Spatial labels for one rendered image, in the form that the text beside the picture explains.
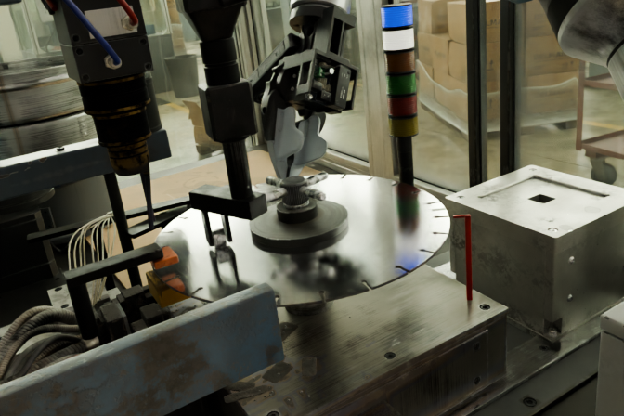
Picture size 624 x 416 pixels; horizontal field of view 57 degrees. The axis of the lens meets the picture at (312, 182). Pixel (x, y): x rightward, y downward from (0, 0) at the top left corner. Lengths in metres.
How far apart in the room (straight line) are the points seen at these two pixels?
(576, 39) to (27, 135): 1.01
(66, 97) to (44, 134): 0.08
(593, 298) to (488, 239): 0.15
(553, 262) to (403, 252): 0.22
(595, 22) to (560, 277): 0.49
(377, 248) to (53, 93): 0.76
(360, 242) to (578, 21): 0.36
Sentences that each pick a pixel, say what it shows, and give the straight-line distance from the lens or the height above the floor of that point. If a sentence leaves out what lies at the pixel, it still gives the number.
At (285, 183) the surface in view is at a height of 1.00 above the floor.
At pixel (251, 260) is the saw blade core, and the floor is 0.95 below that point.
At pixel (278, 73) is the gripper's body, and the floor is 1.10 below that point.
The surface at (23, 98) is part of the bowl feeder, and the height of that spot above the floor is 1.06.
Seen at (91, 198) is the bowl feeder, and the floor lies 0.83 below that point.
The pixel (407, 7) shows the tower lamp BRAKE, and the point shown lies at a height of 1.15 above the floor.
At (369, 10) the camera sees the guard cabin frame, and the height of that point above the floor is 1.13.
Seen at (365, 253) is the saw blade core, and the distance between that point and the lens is 0.57.
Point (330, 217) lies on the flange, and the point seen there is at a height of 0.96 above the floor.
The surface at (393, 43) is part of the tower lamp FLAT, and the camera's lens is 0.85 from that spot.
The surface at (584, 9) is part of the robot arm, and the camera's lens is 0.29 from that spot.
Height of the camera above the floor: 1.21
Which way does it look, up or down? 20 degrees down
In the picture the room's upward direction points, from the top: 7 degrees counter-clockwise
